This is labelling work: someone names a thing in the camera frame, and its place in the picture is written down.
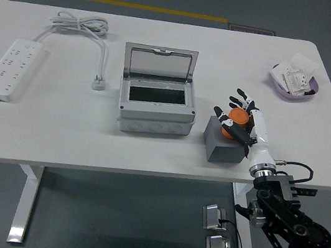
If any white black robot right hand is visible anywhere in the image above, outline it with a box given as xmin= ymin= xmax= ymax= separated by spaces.
xmin=205 ymin=85 xmax=286 ymax=176

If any grey plastic junction box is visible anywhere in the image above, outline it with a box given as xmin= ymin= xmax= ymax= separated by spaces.
xmin=112 ymin=72 xmax=202 ymax=143

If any transparent grey box lid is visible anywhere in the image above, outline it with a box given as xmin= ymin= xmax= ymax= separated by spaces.
xmin=120 ymin=40 xmax=200 ymax=89

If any grey block battery holder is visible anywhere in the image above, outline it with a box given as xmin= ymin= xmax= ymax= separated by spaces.
xmin=199 ymin=114 xmax=256 ymax=168

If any purple plastic tray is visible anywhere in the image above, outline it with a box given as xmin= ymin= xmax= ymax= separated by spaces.
xmin=265 ymin=62 xmax=323 ymax=107

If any printed white socket panel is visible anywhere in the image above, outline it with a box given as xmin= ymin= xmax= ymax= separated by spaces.
xmin=279 ymin=65 xmax=315 ymax=99

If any plain white socket panel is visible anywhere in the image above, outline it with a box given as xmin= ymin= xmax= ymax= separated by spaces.
xmin=268 ymin=58 xmax=293 ymax=91

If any white table leg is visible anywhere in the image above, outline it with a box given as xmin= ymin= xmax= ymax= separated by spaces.
xmin=222 ymin=181 xmax=264 ymax=248
xmin=6 ymin=162 xmax=45 ymax=247

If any black table control panel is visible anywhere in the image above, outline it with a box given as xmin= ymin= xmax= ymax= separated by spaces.
xmin=294 ymin=186 xmax=319 ymax=200

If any white square cover plate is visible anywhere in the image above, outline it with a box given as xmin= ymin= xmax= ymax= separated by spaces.
xmin=287 ymin=52 xmax=319 ymax=80

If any dark floor sign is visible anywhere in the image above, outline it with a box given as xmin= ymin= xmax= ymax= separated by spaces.
xmin=227 ymin=23 xmax=277 ymax=38

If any white power plug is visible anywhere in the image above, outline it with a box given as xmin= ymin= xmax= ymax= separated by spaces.
xmin=91 ymin=74 xmax=109 ymax=93

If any white power strip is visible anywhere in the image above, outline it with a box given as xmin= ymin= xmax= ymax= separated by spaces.
xmin=0 ymin=35 xmax=49 ymax=108

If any white power cord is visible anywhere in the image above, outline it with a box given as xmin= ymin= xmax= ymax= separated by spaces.
xmin=28 ymin=6 xmax=115 ymax=81

